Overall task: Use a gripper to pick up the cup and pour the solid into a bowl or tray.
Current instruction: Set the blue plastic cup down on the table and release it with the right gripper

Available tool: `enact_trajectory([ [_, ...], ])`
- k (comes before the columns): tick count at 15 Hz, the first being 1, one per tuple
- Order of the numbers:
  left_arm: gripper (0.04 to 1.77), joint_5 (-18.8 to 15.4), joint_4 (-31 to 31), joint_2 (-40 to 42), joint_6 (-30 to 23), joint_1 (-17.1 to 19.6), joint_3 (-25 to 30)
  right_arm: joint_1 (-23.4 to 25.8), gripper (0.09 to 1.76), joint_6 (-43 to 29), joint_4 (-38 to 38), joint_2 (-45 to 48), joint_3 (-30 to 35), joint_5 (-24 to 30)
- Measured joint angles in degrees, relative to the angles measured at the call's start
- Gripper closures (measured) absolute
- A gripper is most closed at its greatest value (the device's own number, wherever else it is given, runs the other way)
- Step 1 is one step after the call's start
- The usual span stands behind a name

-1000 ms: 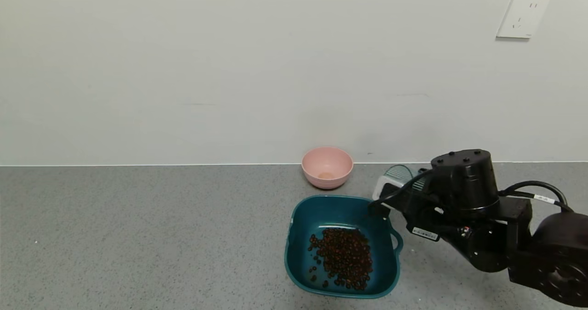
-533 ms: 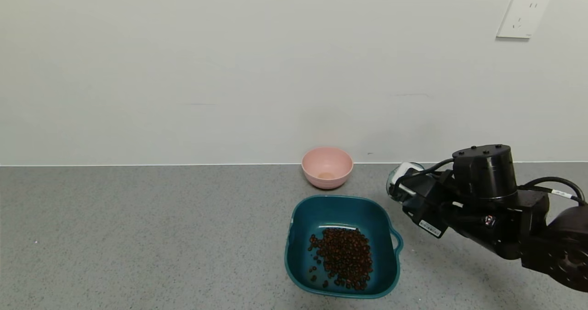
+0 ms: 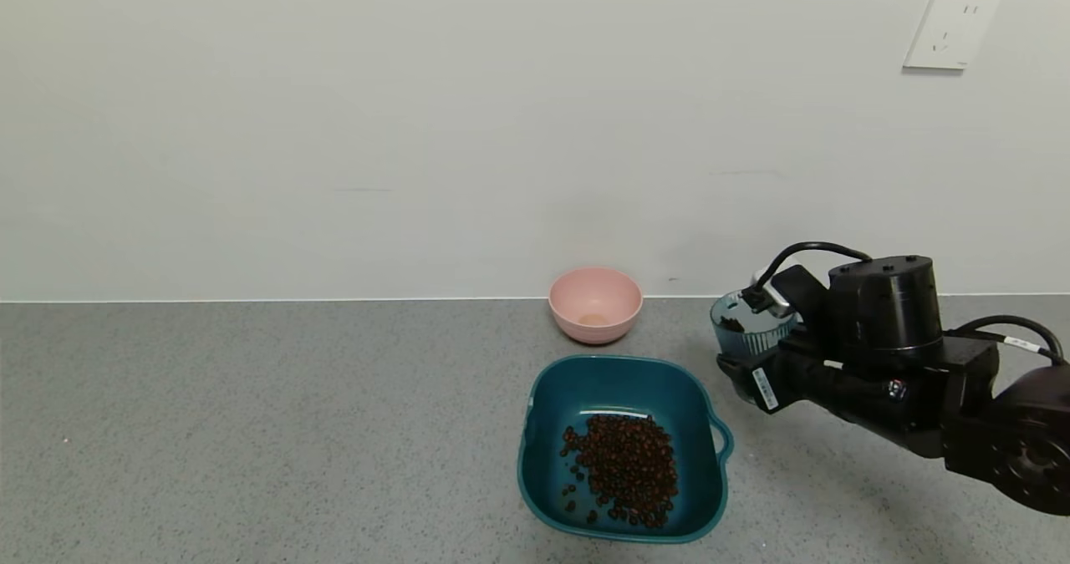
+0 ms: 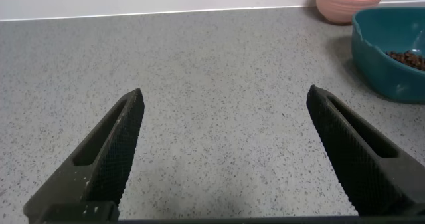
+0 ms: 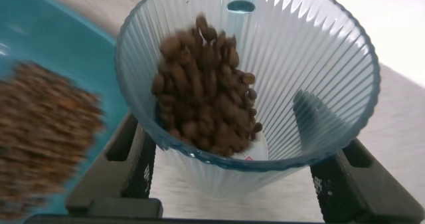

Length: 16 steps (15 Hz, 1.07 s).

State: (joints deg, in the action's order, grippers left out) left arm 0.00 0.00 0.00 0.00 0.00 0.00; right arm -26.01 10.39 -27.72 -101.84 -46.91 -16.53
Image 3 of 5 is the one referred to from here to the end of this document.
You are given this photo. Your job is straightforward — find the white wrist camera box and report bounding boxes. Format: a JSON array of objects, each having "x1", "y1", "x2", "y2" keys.
[{"x1": 740, "y1": 270, "x2": 793, "y2": 318}]

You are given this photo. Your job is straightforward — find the black cable with white label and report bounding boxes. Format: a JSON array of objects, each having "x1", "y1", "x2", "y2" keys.
[{"x1": 945, "y1": 315, "x2": 1065, "y2": 366}]

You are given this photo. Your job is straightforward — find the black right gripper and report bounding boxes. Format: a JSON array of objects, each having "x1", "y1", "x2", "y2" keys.
[{"x1": 716, "y1": 323, "x2": 848, "y2": 415}]

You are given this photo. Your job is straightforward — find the pink ribbed bowl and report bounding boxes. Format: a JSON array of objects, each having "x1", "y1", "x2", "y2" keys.
[{"x1": 548, "y1": 267, "x2": 644, "y2": 346}]

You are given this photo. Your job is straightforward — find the brown beans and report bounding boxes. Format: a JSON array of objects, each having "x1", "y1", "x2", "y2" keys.
[{"x1": 558, "y1": 414, "x2": 680, "y2": 530}]

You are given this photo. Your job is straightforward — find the transparent blue measuring cup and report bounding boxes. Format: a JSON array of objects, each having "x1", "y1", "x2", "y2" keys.
[{"x1": 711, "y1": 290, "x2": 795, "y2": 360}]

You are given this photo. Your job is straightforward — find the white wall socket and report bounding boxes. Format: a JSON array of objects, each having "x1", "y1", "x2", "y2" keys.
[{"x1": 903, "y1": 0, "x2": 1003, "y2": 71}]

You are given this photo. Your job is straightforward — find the teal square plastic basin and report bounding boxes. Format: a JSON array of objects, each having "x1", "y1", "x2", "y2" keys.
[{"x1": 517, "y1": 354, "x2": 735, "y2": 545}]

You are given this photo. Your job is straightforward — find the black camera cable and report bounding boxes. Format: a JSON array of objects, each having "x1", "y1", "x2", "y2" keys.
[{"x1": 757, "y1": 241, "x2": 873, "y2": 289}]

